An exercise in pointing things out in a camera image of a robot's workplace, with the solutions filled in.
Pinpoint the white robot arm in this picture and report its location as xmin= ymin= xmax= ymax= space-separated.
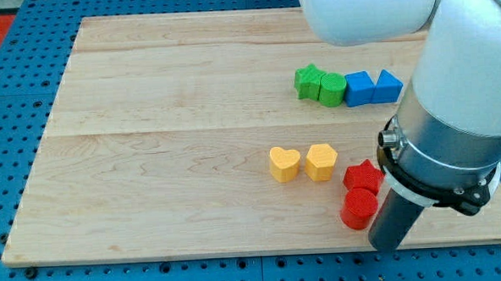
xmin=299 ymin=0 xmax=501 ymax=216

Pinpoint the yellow heart block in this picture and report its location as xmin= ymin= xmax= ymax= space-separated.
xmin=269 ymin=147 xmax=301 ymax=183

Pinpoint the wooden board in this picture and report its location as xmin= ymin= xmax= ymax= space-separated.
xmin=0 ymin=0 xmax=501 ymax=270

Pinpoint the yellow hexagon block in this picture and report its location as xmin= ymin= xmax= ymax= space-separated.
xmin=305 ymin=143 xmax=338 ymax=182

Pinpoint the green star block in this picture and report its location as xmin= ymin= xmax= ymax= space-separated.
xmin=294 ymin=64 xmax=327 ymax=102

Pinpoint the green cylinder block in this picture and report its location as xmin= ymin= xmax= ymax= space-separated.
xmin=319 ymin=73 xmax=347 ymax=107

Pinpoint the blue cube block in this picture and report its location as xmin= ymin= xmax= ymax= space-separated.
xmin=344 ymin=71 xmax=375 ymax=107

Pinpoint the red star block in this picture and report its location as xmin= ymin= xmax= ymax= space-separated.
xmin=343 ymin=159 xmax=384 ymax=196

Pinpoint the red cylinder block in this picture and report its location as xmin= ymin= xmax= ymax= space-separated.
xmin=340 ymin=188 xmax=378 ymax=230

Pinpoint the blue triangle block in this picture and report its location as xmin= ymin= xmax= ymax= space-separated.
xmin=371 ymin=69 xmax=403 ymax=104

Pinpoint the black cylindrical end effector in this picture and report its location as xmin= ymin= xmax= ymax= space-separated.
xmin=368 ymin=190 xmax=425 ymax=251

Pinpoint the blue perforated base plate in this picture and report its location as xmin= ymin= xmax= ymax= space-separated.
xmin=0 ymin=0 xmax=501 ymax=281

